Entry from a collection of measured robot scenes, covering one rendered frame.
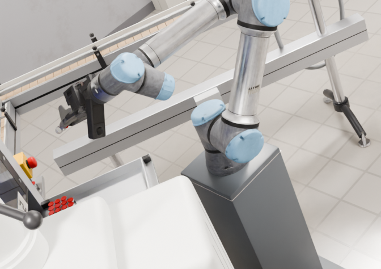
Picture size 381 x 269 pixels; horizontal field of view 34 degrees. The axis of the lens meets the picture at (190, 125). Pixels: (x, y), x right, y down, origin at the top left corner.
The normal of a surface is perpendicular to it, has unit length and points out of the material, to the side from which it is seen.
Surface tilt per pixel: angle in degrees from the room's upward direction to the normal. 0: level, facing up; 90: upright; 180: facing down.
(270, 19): 84
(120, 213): 0
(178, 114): 90
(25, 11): 90
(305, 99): 0
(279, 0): 84
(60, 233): 0
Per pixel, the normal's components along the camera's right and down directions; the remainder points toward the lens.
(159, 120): 0.22, 0.53
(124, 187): -0.34, -0.75
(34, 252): 0.88, -0.05
